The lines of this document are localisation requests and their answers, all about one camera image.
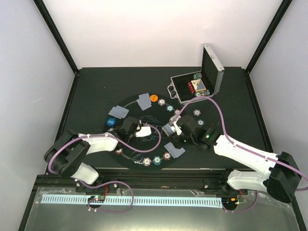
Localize brown chip mat bottom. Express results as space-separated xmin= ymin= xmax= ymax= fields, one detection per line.
xmin=163 ymin=152 xmax=172 ymax=160

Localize teal chip mat bottom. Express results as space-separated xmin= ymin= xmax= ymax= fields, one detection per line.
xmin=153 ymin=156 xmax=162 ymax=165

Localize teal chip mat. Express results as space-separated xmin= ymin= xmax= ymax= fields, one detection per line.
xmin=167 ymin=105 xmax=174 ymax=112
xmin=153 ymin=156 xmax=162 ymax=165

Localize purple cable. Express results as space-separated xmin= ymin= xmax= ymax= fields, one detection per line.
xmin=179 ymin=97 xmax=308 ymax=214
xmin=47 ymin=124 xmax=162 ymax=214

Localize white chip mat top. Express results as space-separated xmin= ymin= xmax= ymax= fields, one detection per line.
xmin=158 ymin=99 xmax=166 ymax=106

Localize teal poker chip stack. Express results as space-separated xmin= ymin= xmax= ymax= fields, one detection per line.
xmin=197 ymin=119 xmax=205 ymax=126

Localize boxed card deck in case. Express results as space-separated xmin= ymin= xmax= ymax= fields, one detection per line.
xmin=191 ymin=79 xmax=206 ymax=92

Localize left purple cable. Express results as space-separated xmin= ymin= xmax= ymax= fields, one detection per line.
xmin=47 ymin=124 xmax=162 ymax=214

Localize teal chips case front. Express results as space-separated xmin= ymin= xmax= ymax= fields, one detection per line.
xmin=195 ymin=90 xmax=210 ymax=97

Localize teal chip mat top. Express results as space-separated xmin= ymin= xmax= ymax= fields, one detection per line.
xmin=167 ymin=105 xmax=174 ymax=112

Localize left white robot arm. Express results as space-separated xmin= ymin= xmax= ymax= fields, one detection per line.
xmin=44 ymin=116 xmax=161 ymax=192

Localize brown chip mat top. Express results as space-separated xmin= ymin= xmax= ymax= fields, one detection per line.
xmin=174 ymin=109 xmax=180 ymax=115

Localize white chip mat bottom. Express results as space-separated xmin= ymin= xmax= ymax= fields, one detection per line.
xmin=142 ymin=157 xmax=152 ymax=167

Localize round black poker mat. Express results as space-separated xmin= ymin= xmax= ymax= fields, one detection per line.
xmin=96 ymin=93 xmax=193 ymax=171

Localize white chip mat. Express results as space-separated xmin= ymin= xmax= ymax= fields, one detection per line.
xmin=142 ymin=157 xmax=152 ymax=167
xmin=158 ymin=99 xmax=166 ymax=106

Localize teal chips case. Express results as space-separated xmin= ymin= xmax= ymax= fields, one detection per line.
xmin=193 ymin=73 xmax=202 ymax=79
xmin=195 ymin=90 xmax=210 ymax=97

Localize white purple chip stack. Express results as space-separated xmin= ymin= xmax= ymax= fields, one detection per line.
xmin=193 ymin=109 xmax=201 ymax=116

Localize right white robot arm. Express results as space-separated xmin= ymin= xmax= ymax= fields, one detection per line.
xmin=163 ymin=115 xmax=302 ymax=204

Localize blue small blind button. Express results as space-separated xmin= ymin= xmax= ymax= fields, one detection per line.
xmin=106 ymin=118 xmax=116 ymax=127

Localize blue card mat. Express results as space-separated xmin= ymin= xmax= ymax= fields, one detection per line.
xmin=164 ymin=142 xmax=175 ymax=153
xmin=139 ymin=93 xmax=151 ymax=104

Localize red dice in case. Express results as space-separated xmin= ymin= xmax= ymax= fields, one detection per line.
xmin=187 ymin=82 xmax=195 ymax=94

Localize small circuit board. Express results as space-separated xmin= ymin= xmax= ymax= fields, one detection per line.
xmin=88 ymin=195 xmax=105 ymax=203

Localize aluminium poker chip case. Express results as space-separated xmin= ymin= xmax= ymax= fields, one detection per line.
xmin=167 ymin=44 xmax=225 ymax=105

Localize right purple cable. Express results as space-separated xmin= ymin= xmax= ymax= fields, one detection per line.
xmin=179 ymin=97 xmax=308 ymax=214

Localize blue playing card deck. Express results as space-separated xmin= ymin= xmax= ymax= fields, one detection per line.
xmin=162 ymin=124 xmax=175 ymax=137

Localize light blue cable duct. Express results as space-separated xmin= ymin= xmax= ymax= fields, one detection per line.
xmin=40 ymin=194 xmax=223 ymax=208

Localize blue card mat top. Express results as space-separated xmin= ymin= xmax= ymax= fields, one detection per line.
xmin=139 ymin=93 xmax=151 ymax=104

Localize brown chip mat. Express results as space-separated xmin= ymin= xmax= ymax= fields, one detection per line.
xmin=115 ymin=149 xmax=123 ymax=155
xmin=163 ymin=152 xmax=172 ymax=160
xmin=174 ymin=109 xmax=180 ymax=115

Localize orange big blind button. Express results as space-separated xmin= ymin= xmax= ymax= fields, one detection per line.
xmin=150 ymin=94 xmax=158 ymax=102

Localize single blue playing card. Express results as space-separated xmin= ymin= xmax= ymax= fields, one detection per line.
xmin=108 ymin=107 xmax=122 ymax=118

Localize teal chips case back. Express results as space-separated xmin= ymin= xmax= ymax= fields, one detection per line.
xmin=193 ymin=73 xmax=202 ymax=79

